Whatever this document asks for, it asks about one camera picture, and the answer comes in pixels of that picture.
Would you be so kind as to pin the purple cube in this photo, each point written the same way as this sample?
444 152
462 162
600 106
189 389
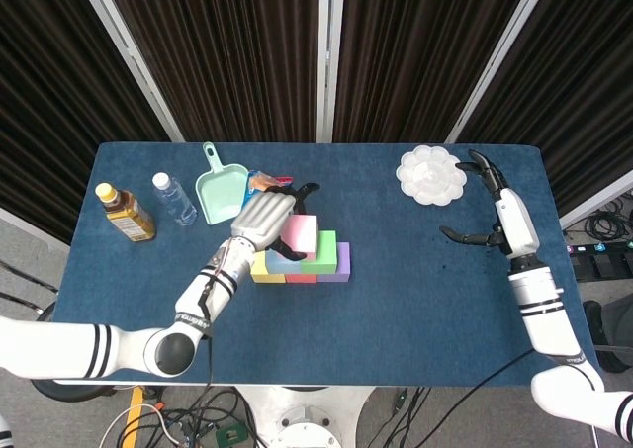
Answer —
344 262

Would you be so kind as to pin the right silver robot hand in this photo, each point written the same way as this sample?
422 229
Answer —
516 220

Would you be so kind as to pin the blue table cloth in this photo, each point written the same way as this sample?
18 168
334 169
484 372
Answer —
395 329

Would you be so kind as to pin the yellow floor tape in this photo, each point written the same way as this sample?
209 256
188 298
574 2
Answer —
133 416

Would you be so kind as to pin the orange-red cube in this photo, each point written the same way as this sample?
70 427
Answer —
301 278

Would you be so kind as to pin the pink cube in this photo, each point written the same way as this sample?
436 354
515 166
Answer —
301 233

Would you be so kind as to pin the yellow cube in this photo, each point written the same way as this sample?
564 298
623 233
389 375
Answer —
259 272

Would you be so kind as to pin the white flower-shaped paint palette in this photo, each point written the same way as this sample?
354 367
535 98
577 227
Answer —
431 176

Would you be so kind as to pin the green circuit board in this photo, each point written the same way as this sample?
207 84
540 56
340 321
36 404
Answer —
230 435

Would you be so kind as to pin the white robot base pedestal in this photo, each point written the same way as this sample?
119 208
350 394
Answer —
301 418

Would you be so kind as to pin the mint green dustpan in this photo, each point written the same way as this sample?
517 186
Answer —
220 196

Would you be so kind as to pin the black office chair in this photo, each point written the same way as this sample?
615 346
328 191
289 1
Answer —
615 329

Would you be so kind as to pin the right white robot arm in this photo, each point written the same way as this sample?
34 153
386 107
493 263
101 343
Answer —
544 314

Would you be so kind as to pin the blue snack bag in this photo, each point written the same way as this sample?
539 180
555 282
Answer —
257 181

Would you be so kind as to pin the amber tea bottle yellow label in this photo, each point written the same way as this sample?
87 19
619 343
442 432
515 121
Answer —
128 218

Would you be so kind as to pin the light blue cube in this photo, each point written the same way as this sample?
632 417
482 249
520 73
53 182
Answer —
279 266

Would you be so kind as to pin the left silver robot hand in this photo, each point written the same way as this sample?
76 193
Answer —
259 218

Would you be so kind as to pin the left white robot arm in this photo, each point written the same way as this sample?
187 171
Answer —
212 290

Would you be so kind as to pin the green cube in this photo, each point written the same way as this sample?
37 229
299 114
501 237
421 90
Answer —
324 252

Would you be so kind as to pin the clear plastic water bottle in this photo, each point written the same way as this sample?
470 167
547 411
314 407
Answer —
175 203

